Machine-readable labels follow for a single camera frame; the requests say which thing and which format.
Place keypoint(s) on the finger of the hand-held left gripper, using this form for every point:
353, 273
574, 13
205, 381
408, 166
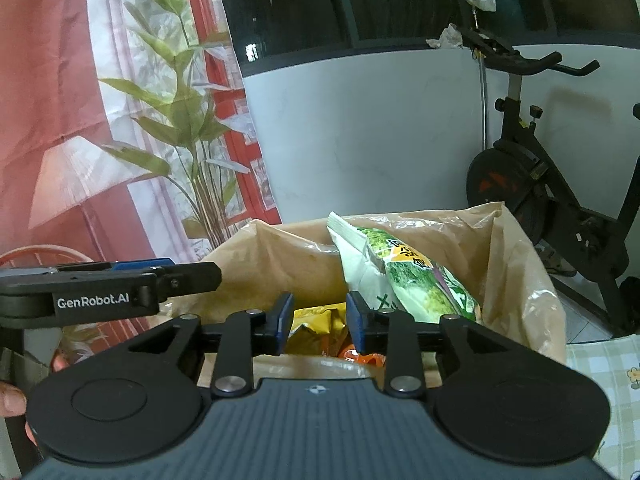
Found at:
140, 264
192, 280

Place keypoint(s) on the yellow snack packet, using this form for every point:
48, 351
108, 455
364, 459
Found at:
312, 325

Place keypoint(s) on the person's left hand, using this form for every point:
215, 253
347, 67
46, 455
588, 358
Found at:
12, 400

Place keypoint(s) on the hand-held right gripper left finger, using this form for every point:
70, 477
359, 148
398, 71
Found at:
285, 317

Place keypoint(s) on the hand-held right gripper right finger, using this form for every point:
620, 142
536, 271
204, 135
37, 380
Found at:
352, 322

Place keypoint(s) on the printed pink backdrop cloth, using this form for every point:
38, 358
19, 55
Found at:
50, 85

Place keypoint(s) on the green snack packet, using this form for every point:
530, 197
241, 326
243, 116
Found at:
415, 275

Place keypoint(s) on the brown paper bag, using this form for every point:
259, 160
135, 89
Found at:
515, 280

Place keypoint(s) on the orange snack packet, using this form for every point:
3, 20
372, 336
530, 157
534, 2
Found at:
367, 358

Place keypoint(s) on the black exercise bike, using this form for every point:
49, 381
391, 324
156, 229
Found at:
565, 220

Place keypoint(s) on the dark window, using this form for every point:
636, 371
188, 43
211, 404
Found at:
300, 5

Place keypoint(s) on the checkered tablecloth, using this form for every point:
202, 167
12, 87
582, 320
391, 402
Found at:
615, 410

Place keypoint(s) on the thin metal pole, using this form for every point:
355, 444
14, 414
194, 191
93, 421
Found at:
483, 105

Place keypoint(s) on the crumpled white tissue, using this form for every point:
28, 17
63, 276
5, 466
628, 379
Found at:
445, 37

